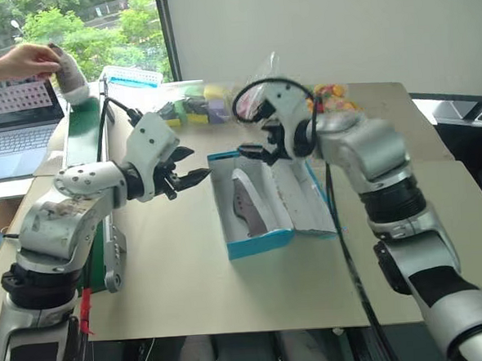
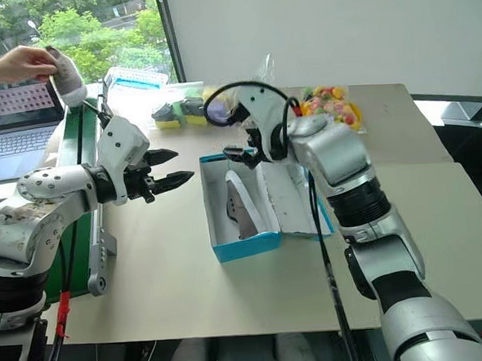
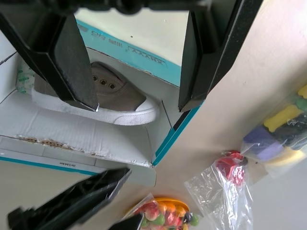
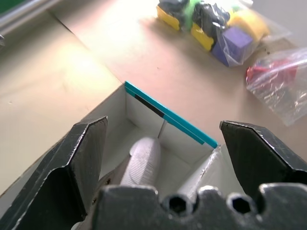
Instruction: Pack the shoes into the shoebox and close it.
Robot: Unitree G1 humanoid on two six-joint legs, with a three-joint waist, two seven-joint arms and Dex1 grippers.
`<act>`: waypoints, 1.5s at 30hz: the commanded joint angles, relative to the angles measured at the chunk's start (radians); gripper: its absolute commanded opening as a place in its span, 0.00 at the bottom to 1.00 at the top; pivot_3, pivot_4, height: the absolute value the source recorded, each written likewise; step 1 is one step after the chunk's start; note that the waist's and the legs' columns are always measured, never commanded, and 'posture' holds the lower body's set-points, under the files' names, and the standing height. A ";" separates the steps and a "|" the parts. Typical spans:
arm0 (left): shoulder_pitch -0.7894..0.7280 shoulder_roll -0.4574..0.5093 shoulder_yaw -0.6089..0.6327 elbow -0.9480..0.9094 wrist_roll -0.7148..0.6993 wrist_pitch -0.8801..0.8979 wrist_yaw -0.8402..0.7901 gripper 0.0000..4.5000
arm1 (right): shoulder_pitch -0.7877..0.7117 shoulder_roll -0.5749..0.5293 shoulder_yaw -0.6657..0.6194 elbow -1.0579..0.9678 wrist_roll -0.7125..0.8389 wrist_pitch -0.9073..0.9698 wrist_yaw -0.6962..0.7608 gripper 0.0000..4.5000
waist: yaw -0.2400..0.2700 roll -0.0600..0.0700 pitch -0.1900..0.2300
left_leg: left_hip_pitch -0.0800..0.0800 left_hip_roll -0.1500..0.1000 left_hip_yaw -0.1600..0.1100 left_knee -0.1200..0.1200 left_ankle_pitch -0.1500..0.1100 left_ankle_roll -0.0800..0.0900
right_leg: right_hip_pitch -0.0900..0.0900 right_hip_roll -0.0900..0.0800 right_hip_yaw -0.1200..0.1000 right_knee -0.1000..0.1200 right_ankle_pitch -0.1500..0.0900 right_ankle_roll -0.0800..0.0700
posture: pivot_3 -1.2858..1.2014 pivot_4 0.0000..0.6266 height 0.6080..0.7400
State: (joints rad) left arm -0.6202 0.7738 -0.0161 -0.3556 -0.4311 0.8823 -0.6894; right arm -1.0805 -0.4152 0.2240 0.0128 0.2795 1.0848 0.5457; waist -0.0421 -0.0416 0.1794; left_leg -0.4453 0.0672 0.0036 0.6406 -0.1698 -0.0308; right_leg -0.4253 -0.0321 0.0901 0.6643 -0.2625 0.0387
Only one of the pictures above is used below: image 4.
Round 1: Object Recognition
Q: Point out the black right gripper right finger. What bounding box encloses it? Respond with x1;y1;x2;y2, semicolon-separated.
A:
219;120;307;190

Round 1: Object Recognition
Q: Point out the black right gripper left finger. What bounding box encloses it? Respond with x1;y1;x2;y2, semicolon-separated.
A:
0;116;108;230

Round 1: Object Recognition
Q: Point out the white shoebox with teal edge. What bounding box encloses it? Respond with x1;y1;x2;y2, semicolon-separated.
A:
0;11;226;230

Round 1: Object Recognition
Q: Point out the clear bag of red parts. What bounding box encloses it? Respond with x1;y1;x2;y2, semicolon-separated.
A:
245;46;307;127

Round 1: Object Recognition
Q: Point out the clear bag of foam blocks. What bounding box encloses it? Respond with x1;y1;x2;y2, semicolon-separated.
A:
155;0;292;68

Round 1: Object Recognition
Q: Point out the green board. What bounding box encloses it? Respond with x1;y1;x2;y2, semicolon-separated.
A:
0;0;32;15

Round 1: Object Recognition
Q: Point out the silver metal rail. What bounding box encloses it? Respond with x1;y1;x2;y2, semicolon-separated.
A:
0;0;61;32

